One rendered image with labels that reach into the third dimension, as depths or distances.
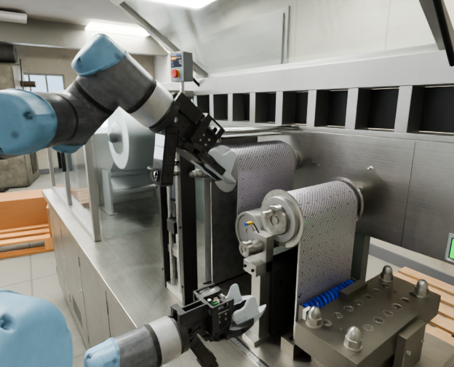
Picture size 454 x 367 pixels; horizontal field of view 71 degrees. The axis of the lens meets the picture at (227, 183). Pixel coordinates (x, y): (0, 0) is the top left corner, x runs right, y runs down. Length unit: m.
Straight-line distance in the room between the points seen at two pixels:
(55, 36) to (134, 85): 6.82
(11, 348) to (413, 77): 0.94
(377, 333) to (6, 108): 0.81
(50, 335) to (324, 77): 1.00
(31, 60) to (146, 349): 7.87
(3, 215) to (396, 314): 4.05
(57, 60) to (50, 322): 8.05
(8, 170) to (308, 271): 6.64
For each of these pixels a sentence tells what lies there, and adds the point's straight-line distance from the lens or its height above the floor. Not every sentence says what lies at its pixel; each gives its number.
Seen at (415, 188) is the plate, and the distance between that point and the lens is 0.98.
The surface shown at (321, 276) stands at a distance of 0.93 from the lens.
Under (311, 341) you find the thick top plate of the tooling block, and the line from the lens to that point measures 0.83.
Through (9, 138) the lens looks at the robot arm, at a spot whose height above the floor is 1.49.
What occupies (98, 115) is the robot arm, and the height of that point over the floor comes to 1.51.
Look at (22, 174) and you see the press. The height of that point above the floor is 0.26.
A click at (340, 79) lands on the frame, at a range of 1.09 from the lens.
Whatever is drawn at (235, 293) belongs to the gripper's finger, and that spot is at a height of 1.12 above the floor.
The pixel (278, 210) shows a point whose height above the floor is 1.28.
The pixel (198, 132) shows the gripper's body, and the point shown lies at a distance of 0.60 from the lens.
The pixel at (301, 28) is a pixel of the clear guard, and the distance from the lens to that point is 1.08.
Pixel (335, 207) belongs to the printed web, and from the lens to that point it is 0.89.
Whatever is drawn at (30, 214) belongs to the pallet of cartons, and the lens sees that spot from 4.36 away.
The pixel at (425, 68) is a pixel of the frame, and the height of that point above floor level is 1.61.
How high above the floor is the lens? 1.53
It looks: 14 degrees down
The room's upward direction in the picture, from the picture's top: straight up
